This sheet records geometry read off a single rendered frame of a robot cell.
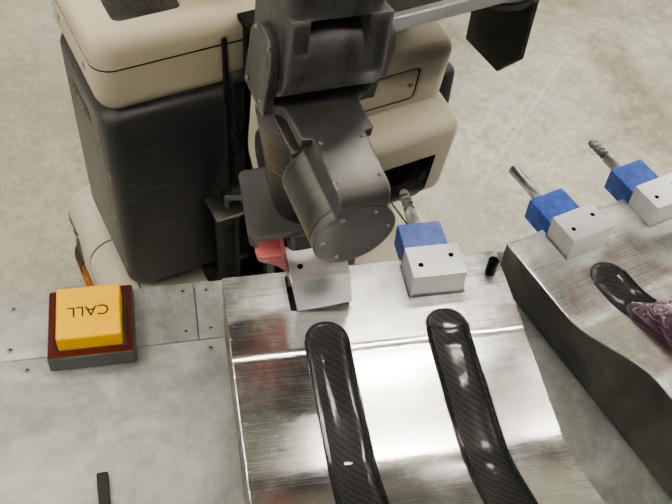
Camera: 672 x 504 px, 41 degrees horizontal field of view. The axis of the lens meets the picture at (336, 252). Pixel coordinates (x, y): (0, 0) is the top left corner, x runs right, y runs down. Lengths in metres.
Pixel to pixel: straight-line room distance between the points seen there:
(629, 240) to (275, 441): 0.44
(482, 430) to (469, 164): 1.54
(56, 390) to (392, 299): 0.32
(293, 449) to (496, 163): 1.62
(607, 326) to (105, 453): 0.47
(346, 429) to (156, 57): 0.67
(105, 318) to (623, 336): 0.48
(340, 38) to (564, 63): 2.12
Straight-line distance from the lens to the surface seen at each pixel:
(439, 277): 0.80
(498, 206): 2.17
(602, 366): 0.87
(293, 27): 0.53
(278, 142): 0.60
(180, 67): 1.27
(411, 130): 1.11
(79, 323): 0.87
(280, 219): 0.68
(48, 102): 2.42
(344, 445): 0.74
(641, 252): 0.96
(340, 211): 0.54
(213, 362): 0.87
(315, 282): 0.75
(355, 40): 0.55
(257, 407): 0.74
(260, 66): 0.56
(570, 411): 0.89
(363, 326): 0.79
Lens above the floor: 1.53
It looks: 49 degrees down
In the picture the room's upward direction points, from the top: 5 degrees clockwise
